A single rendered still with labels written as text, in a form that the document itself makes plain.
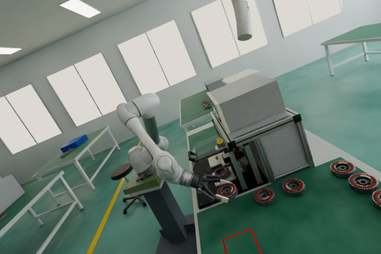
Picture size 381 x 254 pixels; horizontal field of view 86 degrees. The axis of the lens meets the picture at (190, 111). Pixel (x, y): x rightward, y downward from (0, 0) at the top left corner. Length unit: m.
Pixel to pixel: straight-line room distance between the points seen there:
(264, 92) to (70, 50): 5.96
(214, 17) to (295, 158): 5.19
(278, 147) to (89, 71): 5.82
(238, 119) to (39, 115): 6.72
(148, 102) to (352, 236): 1.29
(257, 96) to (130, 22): 5.26
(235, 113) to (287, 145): 0.36
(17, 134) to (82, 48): 3.32
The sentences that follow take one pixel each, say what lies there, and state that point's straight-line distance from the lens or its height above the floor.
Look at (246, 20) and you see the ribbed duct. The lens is 2.52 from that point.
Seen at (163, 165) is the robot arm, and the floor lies 1.22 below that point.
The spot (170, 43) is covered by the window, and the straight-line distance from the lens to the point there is 6.02.
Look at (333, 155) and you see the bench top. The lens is 1.57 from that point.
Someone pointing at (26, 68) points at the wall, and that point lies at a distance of 7.35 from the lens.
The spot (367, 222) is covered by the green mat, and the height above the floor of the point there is 0.75.
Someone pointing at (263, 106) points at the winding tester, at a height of 1.19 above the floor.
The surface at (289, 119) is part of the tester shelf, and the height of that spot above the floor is 1.10.
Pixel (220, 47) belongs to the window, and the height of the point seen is 1.44.
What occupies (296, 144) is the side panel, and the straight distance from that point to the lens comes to 1.38.
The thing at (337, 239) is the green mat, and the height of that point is 0.75.
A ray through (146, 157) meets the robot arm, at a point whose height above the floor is 0.96.
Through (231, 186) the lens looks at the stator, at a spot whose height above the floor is 0.91.
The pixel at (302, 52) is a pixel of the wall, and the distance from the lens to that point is 7.00.
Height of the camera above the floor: 1.66
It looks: 15 degrees down
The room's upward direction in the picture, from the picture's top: 24 degrees counter-clockwise
